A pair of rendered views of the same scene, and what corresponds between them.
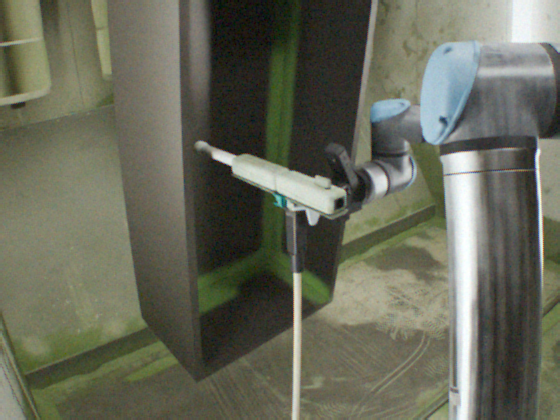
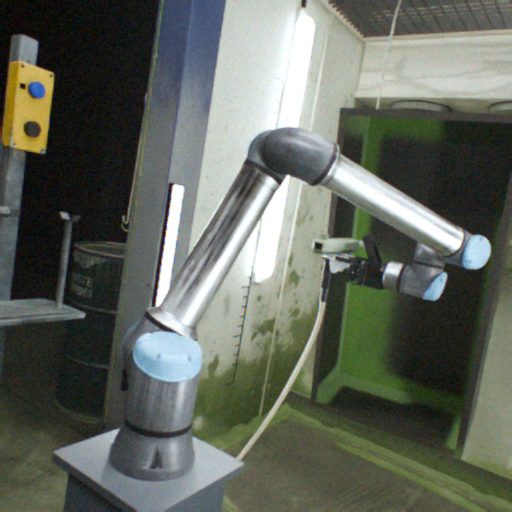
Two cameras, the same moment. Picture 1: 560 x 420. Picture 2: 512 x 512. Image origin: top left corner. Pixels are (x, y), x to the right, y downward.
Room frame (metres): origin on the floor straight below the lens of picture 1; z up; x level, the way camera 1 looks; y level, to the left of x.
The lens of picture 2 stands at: (0.02, -1.48, 1.24)
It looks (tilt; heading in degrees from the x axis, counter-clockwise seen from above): 6 degrees down; 68
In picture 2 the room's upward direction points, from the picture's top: 10 degrees clockwise
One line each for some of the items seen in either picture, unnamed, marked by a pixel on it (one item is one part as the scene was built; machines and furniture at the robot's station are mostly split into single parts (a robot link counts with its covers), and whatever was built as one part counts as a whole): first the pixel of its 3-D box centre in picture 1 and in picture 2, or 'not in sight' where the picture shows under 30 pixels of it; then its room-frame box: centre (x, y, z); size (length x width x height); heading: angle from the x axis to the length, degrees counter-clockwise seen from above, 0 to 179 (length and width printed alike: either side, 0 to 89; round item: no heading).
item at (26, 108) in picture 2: not in sight; (28, 109); (-0.09, 0.33, 1.42); 0.12 x 0.06 x 0.26; 34
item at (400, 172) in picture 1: (388, 173); (421, 281); (1.06, -0.27, 1.10); 0.12 x 0.09 x 0.10; 128
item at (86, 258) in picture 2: not in sight; (118, 326); (0.42, 1.36, 0.44); 0.59 x 0.58 x 0.89; 105
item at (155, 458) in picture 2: not in sight; (155, 436); (0.29, -0.41, 0.69); 0.19 x 0.19 x 0.10
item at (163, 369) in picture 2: not in sight; (164, 377); (0.29, -0.41, 0.83); 0.17 x 0.15 x 0.18; 88
